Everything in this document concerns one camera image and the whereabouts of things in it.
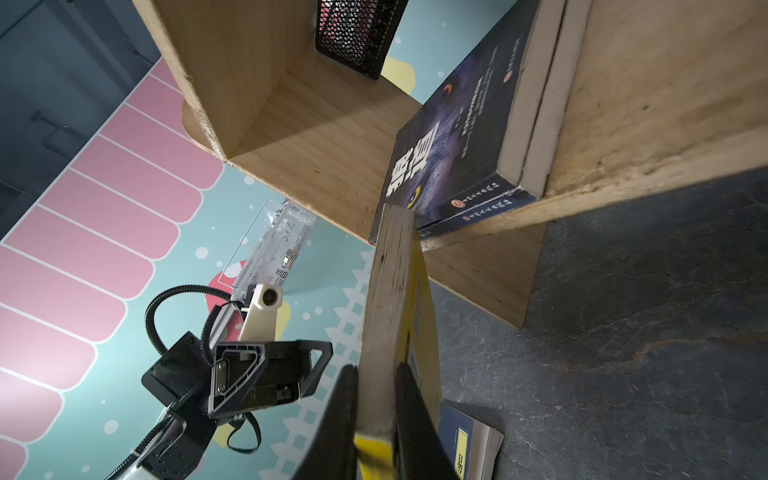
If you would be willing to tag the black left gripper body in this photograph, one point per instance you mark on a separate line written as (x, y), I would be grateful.
(180, 380)

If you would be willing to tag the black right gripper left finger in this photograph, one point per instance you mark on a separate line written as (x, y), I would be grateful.
(332, 454)

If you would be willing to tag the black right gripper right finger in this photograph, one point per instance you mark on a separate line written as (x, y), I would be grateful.
(419, 452)

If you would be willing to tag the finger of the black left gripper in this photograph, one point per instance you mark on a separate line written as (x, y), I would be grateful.
(254, 376)

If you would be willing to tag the blue book small yellow label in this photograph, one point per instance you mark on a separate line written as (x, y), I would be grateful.
(471, 445)

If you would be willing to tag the yellow cover book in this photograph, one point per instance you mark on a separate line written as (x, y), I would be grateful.
(399, 327)

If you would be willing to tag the dark wolf cover book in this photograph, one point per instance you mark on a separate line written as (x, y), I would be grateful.
(462, 132)

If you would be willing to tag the purple portrait cover book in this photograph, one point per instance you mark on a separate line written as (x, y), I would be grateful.
(540, 120)

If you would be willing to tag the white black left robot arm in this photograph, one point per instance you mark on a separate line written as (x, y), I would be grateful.
(130, 467)

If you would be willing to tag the wooden two-tier bookshelf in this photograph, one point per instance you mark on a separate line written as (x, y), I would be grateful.
(563, 107)

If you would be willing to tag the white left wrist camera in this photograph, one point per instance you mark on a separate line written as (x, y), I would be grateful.
(260, 320)

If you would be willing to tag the white wire wall basket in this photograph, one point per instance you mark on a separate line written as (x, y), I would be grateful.
(265, 256)

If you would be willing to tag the black wire mesh basket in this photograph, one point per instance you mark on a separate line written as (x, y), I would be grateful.
(358, 33)

